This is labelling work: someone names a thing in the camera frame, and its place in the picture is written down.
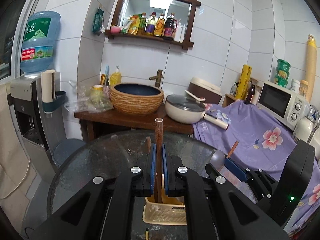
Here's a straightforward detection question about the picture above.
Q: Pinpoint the purple label bottle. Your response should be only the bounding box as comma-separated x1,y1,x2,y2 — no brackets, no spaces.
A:
146,12,157,37

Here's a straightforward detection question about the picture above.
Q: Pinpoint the yellow wrap roll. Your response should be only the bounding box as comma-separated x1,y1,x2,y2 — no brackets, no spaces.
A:
235,64,252,100

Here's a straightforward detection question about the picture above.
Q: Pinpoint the brass faucet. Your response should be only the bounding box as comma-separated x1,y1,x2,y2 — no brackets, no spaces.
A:
149,69,163,88

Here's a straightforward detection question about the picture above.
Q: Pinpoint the tall yellow paper cup stack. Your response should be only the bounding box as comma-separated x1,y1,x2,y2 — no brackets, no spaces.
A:
305,34,318,103

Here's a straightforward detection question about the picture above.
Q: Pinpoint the cream pan with lid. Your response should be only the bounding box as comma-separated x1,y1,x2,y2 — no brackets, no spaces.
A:
165,94,230,130

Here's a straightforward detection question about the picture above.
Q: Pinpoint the brown glass bottle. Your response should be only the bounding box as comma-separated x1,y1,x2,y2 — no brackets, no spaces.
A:
244,84,256,105

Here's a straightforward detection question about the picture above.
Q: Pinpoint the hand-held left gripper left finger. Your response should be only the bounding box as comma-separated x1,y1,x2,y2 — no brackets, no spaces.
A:
29,142,157,240

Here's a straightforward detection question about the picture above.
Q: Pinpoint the beige cloth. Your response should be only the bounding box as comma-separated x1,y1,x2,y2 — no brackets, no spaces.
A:
0,82,38,200

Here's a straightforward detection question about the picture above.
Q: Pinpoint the wooden wall shelf with mirror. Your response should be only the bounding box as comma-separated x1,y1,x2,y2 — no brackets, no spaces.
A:
104,0,202,49

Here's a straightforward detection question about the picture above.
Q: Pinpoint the yellow seasoning packet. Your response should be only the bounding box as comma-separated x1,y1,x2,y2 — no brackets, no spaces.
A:
127,14,140,35

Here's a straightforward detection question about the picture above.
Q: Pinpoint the blue-grey plastic bin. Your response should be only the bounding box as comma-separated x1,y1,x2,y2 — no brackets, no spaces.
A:
52,138,87,168

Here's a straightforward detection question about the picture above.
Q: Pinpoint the brown wooden chopstick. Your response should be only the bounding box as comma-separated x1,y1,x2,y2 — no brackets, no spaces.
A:
226,141,239,158

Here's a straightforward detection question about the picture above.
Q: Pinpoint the grey water dispenser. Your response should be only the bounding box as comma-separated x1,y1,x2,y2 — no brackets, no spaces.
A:
10,71,62,173

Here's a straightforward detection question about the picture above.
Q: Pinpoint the amber sauce bottle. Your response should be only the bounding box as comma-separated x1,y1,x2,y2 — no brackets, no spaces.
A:
154,13,166,37

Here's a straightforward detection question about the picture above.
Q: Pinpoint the blue water jug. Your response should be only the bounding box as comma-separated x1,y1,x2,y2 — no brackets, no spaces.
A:
20,10,61,74

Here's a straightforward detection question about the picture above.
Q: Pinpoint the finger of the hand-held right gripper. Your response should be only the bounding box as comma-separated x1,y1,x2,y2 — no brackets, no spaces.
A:
224,158,275,200
205,164,219,178

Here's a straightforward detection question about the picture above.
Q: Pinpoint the dark wooden chopstick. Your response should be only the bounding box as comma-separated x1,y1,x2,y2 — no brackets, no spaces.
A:
154,118,164,203

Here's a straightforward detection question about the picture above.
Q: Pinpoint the stack of green noodle bowls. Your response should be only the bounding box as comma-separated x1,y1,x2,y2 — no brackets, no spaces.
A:
274,59,291,88

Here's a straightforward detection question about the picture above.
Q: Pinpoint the white rice paddle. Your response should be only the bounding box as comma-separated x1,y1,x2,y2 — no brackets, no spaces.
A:
185,90,206,103

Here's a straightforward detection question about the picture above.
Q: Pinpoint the wooden counter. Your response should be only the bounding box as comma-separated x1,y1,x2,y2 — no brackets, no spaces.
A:
74,110,194,140

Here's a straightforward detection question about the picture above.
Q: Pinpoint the woven pattern wash basin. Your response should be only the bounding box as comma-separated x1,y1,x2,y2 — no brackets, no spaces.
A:
109,82,165,117

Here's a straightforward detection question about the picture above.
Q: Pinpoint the white microwave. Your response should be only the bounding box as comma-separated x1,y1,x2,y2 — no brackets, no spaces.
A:
257,81,312,130

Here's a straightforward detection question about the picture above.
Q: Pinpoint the white paper cup sleeve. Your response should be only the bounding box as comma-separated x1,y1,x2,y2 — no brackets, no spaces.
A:
41,69,56,103

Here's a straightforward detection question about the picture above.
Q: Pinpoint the dark soy sauce bottle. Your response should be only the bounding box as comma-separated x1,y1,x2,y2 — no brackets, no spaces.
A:
163,12,177,40

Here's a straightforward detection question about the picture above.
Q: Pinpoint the white squeeze bottle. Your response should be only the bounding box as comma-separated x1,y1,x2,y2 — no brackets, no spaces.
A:
174,19,182,42

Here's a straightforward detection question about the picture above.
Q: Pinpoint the yellow lid jar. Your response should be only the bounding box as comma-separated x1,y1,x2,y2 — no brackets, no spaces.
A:
299,79,309,97

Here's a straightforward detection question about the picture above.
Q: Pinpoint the clear plastic bag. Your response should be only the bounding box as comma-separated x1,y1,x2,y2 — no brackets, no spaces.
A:
65,81,114,113

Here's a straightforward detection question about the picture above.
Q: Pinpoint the white sliding window frame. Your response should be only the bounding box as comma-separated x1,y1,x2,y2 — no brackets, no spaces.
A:
0,0,45,80

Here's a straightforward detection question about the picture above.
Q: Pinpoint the large metal spoon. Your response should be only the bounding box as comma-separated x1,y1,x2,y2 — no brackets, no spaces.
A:
210,150,225,173

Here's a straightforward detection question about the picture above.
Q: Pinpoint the cream plastic utensil holder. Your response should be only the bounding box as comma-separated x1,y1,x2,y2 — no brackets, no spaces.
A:
142,175,188,225

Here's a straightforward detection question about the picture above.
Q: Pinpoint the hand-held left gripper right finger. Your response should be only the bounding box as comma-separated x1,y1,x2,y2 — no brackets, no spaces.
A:
162,142,288,240

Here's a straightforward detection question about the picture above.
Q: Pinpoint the small wooden box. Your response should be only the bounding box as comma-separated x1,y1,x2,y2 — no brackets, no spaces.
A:
222,93,244,107

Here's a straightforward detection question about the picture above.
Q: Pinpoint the teal cup holder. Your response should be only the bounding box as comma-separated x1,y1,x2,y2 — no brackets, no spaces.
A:
42,91,67,113

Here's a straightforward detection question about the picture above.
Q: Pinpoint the purple floral cloth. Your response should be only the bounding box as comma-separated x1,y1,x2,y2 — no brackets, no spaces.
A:
194,100,320,233

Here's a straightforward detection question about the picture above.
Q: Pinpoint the brown and white rice cooker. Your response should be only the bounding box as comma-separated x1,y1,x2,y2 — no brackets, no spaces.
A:
187,77,223,105

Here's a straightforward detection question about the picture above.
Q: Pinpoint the yellow soap pump bottle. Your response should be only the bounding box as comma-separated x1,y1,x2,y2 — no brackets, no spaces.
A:
110,66,122,85

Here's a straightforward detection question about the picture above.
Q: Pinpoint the green hanging packet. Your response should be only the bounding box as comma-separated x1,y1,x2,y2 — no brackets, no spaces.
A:
92,7,105,35

